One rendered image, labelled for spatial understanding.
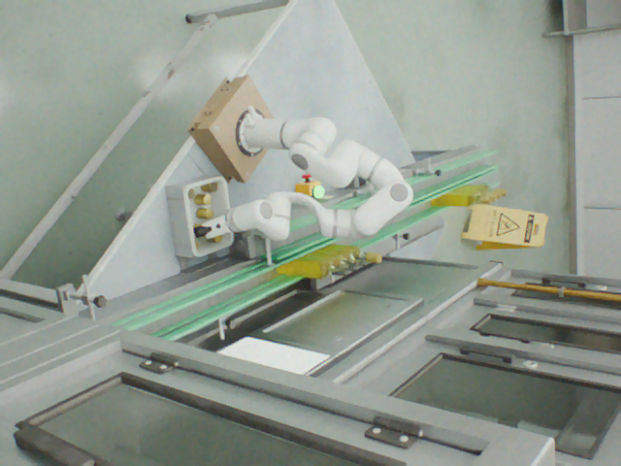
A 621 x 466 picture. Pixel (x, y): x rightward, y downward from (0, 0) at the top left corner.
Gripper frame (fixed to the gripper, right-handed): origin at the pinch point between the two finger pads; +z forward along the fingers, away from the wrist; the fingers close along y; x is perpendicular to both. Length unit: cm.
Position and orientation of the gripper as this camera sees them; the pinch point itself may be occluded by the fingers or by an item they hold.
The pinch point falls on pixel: (204, 229)
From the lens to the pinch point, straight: 208.9
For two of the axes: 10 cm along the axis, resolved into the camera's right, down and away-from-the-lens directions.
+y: 6.1, -2.8, 7.4
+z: -7.2, 1.9, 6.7
